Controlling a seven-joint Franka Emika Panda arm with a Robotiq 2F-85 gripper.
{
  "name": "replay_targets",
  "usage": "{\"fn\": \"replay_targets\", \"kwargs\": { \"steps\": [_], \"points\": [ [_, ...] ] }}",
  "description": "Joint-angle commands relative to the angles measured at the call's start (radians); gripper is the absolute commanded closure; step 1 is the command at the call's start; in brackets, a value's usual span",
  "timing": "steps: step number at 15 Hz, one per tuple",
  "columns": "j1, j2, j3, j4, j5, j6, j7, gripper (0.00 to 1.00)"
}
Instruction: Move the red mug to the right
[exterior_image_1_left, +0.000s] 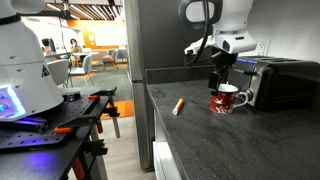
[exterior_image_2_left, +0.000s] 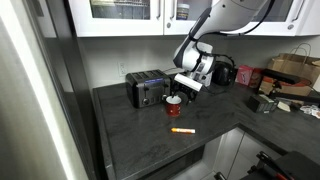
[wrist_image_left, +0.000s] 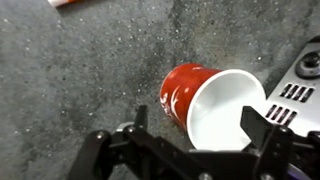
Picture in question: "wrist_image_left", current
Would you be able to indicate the black appliance knob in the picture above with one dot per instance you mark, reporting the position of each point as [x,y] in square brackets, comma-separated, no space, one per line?
[310,65]

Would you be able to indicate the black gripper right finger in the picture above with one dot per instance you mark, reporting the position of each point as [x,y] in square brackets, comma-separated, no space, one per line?
[255,125]

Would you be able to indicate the red paper cup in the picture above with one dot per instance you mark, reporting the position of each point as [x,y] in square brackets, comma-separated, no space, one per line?
[181,88]

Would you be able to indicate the orange and white marker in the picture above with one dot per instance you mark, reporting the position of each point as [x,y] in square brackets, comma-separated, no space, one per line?
[61,2]

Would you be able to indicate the grey metal appliance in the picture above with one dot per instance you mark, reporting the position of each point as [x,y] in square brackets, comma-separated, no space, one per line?
[300,110]

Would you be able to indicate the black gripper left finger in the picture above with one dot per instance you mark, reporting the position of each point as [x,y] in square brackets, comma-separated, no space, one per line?
[141,116]

